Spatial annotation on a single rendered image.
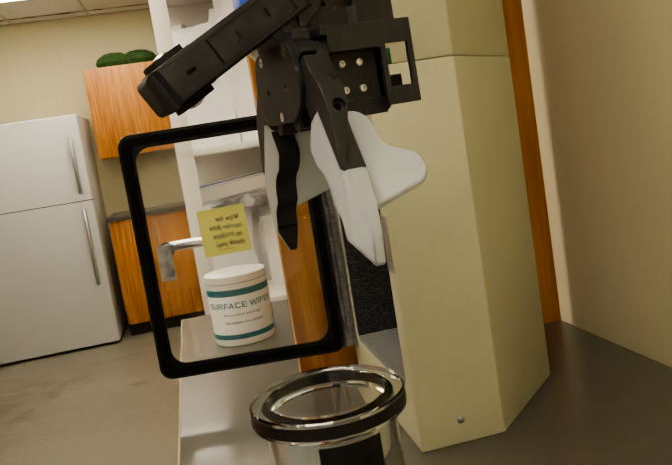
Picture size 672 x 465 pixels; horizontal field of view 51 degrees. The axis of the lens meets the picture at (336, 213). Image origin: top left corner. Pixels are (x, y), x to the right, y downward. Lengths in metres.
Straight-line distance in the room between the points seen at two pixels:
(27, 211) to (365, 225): 5.47
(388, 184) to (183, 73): 0.13
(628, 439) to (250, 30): 0.68
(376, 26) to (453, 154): 0.44
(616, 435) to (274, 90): 0.64
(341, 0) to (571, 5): 0.83
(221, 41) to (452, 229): 0.51
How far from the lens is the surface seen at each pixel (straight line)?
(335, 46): 0.43
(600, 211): 1.26
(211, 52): 0.42
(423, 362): 0.89
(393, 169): 0.41
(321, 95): 0.40
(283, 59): 0.43
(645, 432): 0.95
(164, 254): 1.15
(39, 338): 5.95
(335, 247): 1.15
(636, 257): 1.20
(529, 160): 1.32
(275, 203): 0.50
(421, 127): 0.85
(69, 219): 5.77
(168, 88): 0.41
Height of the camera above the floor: 1.34
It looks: 6 degrees down
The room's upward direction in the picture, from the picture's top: 9 degrees counter-clockwise
